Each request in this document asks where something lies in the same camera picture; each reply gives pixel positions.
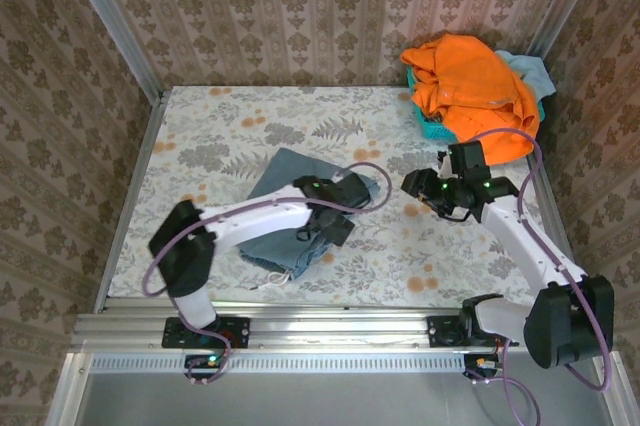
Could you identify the small black connector box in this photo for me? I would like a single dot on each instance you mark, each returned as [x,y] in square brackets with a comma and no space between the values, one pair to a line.
[205,361]

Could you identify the orange trousers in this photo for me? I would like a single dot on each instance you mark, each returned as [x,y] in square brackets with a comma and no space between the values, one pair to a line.
[470,86]

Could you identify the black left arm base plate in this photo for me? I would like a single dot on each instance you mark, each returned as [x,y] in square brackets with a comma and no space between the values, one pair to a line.
[235,333]

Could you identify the light blue trousers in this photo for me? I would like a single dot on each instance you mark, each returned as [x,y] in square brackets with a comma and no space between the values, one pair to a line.
[537,76]

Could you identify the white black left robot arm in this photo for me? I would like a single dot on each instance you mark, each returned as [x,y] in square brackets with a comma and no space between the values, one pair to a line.
[260,216]

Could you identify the blue denim trousers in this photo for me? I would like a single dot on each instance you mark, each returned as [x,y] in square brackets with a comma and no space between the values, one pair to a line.
[280,171]

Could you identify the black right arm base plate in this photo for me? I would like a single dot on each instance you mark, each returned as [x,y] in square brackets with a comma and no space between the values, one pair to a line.
[442,333]

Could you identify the aluminium mounting rail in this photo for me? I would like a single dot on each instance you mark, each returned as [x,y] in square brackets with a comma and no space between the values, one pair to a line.
[340,328]

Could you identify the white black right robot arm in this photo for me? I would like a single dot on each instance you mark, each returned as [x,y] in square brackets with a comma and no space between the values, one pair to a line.
[520,241]

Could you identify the teal plastic basket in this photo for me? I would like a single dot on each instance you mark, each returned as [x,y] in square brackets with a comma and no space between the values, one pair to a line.
[432,132]

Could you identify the aluminium table side rail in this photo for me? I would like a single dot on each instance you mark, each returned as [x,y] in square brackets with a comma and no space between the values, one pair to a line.
[142,161]
[552,211]

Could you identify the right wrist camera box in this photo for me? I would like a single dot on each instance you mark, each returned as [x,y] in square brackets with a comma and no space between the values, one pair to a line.
[443,160]

